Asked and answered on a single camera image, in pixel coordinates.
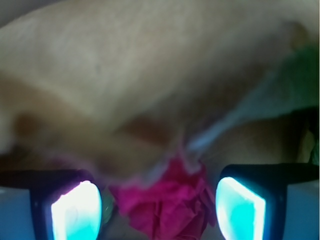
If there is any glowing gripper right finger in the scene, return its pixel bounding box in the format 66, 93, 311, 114
215, 163, 320, 240

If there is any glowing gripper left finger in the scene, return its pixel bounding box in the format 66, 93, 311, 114
0, 169, 102, 240

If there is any red paper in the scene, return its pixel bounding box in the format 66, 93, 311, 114
109, 157, 217, 240

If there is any light blue cloth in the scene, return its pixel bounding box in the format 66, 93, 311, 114
186, 45, 320, 153

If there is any brown paper bag box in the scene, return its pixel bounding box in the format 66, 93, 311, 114
0, 0, 320, 180

